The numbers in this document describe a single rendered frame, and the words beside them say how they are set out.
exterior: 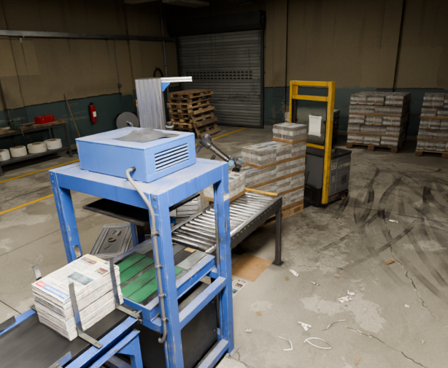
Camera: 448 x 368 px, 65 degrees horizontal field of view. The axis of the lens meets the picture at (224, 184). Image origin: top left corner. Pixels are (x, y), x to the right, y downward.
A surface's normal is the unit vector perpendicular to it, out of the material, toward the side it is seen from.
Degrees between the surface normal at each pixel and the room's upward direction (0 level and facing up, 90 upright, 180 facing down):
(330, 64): 90
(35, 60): 90
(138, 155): 90
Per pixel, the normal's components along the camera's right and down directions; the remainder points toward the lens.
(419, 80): -0.54, 0.29
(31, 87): 0.84, 0.15
